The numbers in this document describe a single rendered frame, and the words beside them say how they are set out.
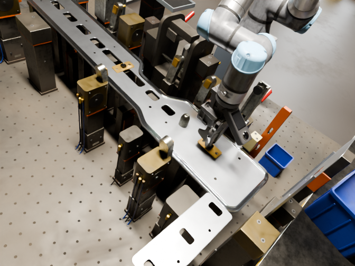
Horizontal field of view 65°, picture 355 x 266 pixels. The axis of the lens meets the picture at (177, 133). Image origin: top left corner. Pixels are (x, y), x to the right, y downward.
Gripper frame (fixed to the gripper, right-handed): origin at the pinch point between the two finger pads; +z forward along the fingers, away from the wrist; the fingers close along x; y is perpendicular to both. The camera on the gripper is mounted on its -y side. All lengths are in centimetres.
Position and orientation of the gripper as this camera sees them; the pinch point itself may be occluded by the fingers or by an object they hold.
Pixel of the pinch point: (211, 144)
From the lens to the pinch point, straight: 90.9
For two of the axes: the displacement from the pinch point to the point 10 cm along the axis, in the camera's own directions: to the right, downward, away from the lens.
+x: -7.0, 4.3, -5.7
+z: -2.3, 6.2, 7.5
